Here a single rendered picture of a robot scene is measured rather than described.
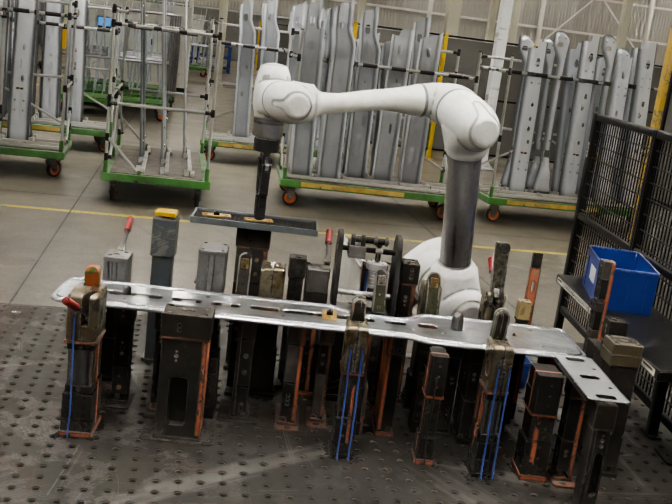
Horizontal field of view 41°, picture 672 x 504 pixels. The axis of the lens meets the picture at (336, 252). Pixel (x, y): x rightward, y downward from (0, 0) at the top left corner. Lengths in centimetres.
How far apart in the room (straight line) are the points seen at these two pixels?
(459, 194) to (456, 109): 27
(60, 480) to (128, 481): 15
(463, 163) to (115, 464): 130
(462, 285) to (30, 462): 140
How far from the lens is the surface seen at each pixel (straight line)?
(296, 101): 236
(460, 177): 269
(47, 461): 218
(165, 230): 263
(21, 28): 972
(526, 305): 253
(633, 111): 1047
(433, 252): 302
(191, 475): 213
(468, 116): 259
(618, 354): 234
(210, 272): 245
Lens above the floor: 171
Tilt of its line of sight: 13 degrees down
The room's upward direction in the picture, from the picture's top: 7 degrees clockwise
